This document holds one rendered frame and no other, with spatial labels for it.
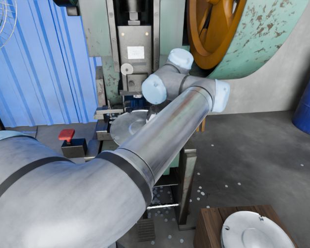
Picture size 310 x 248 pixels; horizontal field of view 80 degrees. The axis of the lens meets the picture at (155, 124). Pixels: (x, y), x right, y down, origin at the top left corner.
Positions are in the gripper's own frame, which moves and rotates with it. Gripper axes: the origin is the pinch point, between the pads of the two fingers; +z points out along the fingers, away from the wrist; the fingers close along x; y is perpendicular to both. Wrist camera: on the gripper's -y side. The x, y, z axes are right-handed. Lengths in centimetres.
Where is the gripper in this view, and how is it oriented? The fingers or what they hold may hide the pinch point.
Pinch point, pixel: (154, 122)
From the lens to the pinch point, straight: 82.4
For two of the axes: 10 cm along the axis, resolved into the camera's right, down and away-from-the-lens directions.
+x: 8.4, -3.0, 4.6
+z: -2.1, 6.0, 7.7
